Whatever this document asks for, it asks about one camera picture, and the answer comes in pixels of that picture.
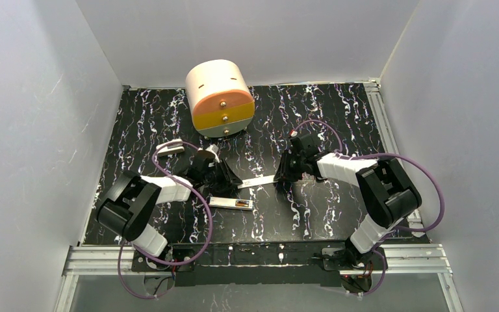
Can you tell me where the white remote control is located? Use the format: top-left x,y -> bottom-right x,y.
208,197 -> 254,211

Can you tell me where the small brown battery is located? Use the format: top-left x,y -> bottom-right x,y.
235,200 -> 251,209

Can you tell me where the white remote battery cover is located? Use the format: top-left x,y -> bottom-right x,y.
238,175 -> 274,189

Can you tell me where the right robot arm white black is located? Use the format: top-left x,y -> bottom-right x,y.
274,135 -> 422,257

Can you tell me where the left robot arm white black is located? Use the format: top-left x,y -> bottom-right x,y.
95,149 -> 242,257

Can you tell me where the white stapler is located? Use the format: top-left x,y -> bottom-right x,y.
156,139 -> 185,157

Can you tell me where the round pastel drawer box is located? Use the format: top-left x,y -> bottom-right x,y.
185,59 -> 255,138

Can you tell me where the black marble pattern mat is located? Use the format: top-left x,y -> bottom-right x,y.
96,83 -> 384,243

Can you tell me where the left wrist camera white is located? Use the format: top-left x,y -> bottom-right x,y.
205,144 -> 220,163

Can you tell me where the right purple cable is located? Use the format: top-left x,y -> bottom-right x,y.
290,120 -> 446,296

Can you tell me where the aluminium frame rail right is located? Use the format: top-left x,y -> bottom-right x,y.
364,78 -> 429,238

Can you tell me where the aluminium frame rail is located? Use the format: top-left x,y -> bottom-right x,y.
364,78 -> 429,238
62,244 -> 453,276

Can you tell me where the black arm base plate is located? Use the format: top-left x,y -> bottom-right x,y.
131,240 -> 388,291

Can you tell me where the aluminium frame rail front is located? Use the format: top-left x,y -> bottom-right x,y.
62,244 -> 453,276

